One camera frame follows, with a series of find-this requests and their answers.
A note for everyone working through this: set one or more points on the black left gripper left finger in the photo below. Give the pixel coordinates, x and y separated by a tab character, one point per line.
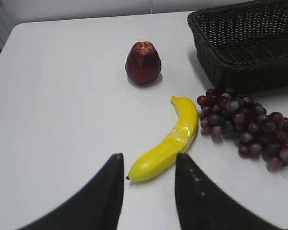
97	206

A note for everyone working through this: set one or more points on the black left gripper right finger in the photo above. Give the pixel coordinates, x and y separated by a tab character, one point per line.
202	205

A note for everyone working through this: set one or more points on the yellow banana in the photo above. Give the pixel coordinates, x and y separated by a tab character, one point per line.
158	159

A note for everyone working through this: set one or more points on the black wicker basket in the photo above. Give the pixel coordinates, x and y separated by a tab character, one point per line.
244	45

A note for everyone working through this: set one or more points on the purple grape bunch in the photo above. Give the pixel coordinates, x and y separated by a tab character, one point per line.
229	114

